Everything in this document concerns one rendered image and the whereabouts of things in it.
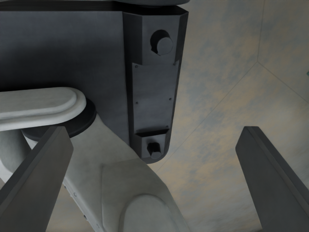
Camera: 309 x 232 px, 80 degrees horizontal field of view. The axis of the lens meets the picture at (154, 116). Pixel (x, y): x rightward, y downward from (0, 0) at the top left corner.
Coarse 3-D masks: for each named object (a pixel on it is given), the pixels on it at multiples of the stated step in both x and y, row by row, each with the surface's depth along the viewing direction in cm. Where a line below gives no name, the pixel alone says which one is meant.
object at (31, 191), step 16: (64, 128) 10; (48, 144) 9; (64, 144) 10; (32, 160) 8; (48, 160) 9; (64, 160) 10; (16, 176) 7; (32, 176) 8; (48, 176) 9; (0, 192) 7; (16, 192) 7; (32, 192) 8; (48, 192) 9; (0, 208) 6; (16, 208) 7; (32, 208) 8; (48, 208) 9; (0, 224) 6; (16, 224) 7; (32, 224) 8
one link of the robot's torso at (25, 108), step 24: (0, 96) 35; (24, 96) 35; (48, 96) 36; (72, 96) 36; (0, 120) 31; (24, 120) 31; (48, 120) 32; (0, 144) 34; (24, 144) 44; (0, 168) 35
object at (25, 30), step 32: (32, 0) 44; (64, 0) 46; (0, 32) 36; (32, 32) 38; (64, 32) 39; (96, 32) 41; (128, 32) 41; (160, 32) 39; (0, 64) 40; (32, 64) 41; (64, 64) 43; (96, 64) 45; (128, 64) 46; (160, 64) 47; (96, 96) 50; (128, 96) 52; (160, 96) 53; (128, 128) 61; (160, 128) 62
